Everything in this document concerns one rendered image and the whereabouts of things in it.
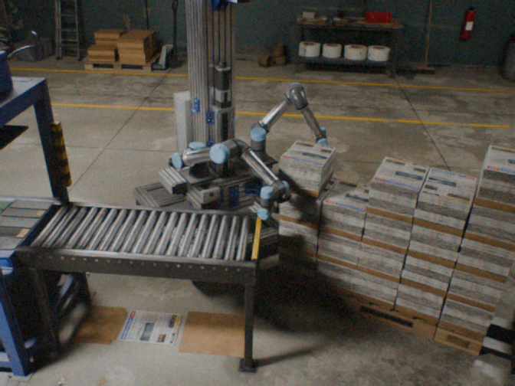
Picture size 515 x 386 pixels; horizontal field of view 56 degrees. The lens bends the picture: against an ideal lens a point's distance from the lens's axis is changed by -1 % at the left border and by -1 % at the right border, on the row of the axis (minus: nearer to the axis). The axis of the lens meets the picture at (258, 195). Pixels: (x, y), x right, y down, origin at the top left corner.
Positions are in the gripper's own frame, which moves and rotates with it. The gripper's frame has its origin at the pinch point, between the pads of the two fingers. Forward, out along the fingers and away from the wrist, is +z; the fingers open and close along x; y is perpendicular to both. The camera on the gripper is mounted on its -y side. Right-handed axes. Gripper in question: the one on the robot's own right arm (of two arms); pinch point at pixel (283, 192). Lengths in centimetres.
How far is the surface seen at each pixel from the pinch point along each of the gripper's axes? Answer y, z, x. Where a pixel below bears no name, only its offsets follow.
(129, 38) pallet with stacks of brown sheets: -30, 428, 453
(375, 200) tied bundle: 9, 2, -59
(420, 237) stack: -9, 1, -89
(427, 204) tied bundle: 15, 1, -89
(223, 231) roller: -5, -52, 18
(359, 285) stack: -59, 2, -58
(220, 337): -85, -59, 17
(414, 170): 22, 27, -76
